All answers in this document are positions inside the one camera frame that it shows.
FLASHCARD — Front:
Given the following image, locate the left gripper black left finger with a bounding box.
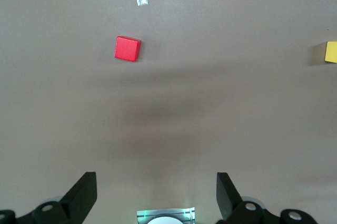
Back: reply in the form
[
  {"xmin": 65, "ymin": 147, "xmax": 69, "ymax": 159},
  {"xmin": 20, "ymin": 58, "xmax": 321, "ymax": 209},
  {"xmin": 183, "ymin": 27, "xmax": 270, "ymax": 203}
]
[{"xmin": 0, "ymin": 172, "xmax": 97, "ymax": 224}]

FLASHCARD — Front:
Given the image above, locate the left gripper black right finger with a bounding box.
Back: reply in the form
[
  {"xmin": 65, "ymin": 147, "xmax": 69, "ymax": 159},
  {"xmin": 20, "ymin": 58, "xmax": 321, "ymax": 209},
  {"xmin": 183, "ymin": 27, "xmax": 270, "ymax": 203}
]
[{"xmin": 215, "ymin": 172, "xmax": 319, "ymax": 224}]

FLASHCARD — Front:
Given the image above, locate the red cube block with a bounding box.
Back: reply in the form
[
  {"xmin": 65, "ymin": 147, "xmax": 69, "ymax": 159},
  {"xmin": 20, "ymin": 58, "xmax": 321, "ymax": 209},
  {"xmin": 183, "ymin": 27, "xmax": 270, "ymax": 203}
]
[{"xmin": 114, "ymin": 36, "xmax": 142, "ymax": 63}]

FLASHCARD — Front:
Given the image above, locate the yellow cube block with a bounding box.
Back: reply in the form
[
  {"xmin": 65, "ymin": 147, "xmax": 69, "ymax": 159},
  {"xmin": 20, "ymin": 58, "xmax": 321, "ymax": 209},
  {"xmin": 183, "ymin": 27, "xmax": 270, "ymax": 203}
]
[{"xmin": 324, "ymin": 40, "xmax": 337, "ymax": 64}]

